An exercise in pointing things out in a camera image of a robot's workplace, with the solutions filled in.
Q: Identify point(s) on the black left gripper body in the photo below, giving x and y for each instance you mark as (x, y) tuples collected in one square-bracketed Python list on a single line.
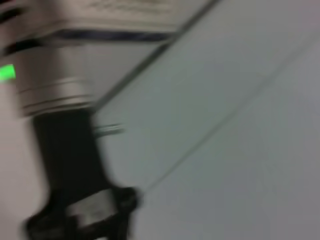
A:
[(67, 150)]

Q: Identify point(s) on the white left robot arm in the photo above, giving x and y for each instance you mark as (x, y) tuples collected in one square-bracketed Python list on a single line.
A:
[(50, 75)]

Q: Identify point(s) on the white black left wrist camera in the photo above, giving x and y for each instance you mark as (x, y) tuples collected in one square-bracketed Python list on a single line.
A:
[(92, 207)]

